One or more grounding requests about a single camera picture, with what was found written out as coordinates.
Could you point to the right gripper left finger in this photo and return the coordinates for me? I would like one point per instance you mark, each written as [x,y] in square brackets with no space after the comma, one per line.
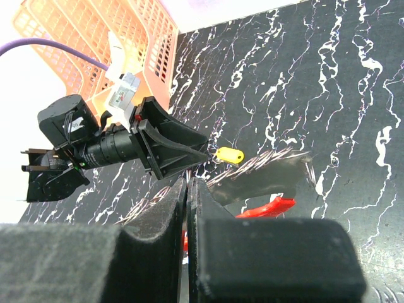
[137,262]

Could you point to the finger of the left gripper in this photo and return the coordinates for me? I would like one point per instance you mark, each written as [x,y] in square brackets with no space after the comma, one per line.
[172,129]
[167,162]

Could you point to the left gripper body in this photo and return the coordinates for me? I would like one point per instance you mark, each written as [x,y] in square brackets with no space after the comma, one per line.
[147,138]

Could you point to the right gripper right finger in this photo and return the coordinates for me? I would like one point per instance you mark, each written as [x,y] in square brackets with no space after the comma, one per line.
[266,259]

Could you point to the key with yellow tag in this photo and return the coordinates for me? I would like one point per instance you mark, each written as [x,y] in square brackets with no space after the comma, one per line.
[228,155]

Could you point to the red black keyring holder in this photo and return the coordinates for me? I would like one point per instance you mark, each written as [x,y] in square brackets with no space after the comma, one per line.
[272,172]

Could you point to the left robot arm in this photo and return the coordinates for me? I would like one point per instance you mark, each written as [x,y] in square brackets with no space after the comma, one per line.
[164,145]

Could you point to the white paper packet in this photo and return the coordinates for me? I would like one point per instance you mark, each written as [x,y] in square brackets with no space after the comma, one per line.
[117,52]

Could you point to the peach plastic desk organizer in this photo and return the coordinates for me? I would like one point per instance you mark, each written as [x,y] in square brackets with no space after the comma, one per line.
[145,29]

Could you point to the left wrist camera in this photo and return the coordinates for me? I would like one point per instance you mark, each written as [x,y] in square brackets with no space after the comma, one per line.
[119,102]

